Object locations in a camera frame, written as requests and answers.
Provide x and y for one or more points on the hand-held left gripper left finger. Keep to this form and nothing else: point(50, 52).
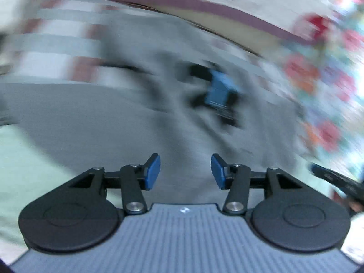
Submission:
point(152, 173)

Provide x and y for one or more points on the grey sweater with black cat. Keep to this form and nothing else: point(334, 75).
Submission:
point(113, 119)

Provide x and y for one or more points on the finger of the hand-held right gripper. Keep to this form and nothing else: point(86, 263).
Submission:
point(324, 173)

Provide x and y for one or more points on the floral quilt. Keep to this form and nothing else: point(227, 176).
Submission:
point(327, 76)

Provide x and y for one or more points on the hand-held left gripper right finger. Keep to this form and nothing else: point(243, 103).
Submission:
point(218, 173)

